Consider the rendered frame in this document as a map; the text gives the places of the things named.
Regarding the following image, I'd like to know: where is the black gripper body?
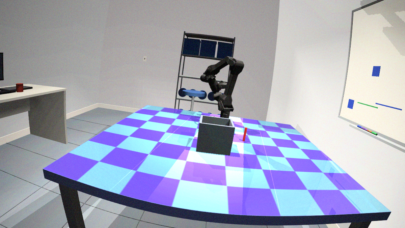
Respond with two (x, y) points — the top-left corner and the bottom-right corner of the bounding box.
(210, 82), (222, 100)

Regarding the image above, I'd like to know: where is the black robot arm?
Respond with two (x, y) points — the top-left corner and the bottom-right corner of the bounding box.
(200, 56), (244, 118)

